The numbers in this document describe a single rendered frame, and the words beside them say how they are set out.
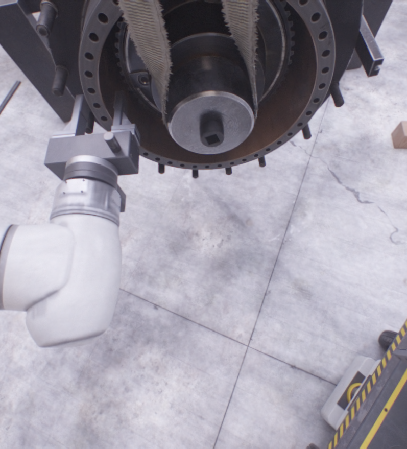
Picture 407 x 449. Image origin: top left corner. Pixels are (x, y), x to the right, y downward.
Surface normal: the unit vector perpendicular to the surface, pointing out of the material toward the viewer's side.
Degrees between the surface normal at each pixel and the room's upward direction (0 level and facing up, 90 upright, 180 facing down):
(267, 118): 46
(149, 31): 94
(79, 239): 25
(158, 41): 91
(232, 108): 90
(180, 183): 0
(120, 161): 90
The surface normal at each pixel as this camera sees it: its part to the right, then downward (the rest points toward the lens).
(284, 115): -0.89, -0.11
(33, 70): 0.16, 0.91
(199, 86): -0.21, -0.37
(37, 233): 0.22, -0.77
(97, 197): 0.64, -0.33
